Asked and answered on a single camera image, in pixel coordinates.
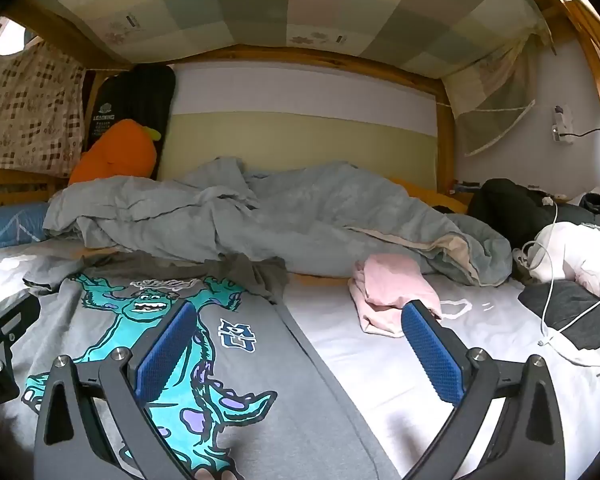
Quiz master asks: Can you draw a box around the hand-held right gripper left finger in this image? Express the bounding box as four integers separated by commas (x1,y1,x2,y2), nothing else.
34,301,241,480

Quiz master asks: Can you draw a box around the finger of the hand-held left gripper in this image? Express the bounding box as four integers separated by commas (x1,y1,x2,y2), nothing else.
0,291,42,333

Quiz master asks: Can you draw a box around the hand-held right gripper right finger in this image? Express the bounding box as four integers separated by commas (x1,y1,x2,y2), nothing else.
401,300,566,480

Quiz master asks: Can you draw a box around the grey monster print t-shirt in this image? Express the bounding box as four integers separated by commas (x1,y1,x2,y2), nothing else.
22,252,401,480

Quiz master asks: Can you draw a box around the printed white bed sheet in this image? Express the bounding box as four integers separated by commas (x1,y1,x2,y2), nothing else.
0,237,600,480

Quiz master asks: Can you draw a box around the blue pillow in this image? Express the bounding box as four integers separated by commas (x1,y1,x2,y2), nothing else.
0,202,51,253

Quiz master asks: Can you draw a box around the pink folded garment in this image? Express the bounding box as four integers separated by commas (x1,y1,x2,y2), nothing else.
348,253,443,336

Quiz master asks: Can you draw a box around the dark grey cloth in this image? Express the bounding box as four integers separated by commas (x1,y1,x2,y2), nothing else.
517,280,600,351

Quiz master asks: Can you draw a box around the black jacket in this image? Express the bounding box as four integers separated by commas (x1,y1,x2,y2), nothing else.
467,178,600,251

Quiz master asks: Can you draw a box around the white garment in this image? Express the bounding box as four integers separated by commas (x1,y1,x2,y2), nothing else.
527,221,600,301

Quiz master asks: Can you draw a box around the orange carrot plush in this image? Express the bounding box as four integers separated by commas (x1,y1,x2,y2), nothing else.
69,119,162,186

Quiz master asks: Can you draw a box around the grey duvet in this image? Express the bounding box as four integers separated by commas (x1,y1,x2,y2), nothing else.
45,156,513,286

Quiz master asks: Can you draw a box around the patterned beige pillow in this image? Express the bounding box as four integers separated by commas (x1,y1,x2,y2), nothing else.
0,40,86,178

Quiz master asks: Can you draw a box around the black printed cushion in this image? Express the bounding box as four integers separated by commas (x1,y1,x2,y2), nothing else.
82,65,177,181

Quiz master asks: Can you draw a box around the pastel checked canopy cloth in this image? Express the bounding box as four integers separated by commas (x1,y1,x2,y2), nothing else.
27,0,553,157

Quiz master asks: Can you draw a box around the white cable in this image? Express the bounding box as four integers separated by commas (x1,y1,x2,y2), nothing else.
512,200,600,366

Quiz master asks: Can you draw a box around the white wall charger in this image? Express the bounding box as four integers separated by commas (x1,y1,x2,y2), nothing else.
550,105,576,143

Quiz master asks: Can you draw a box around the wooden bed frame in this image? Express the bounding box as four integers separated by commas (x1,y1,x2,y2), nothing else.
0,0,600,211

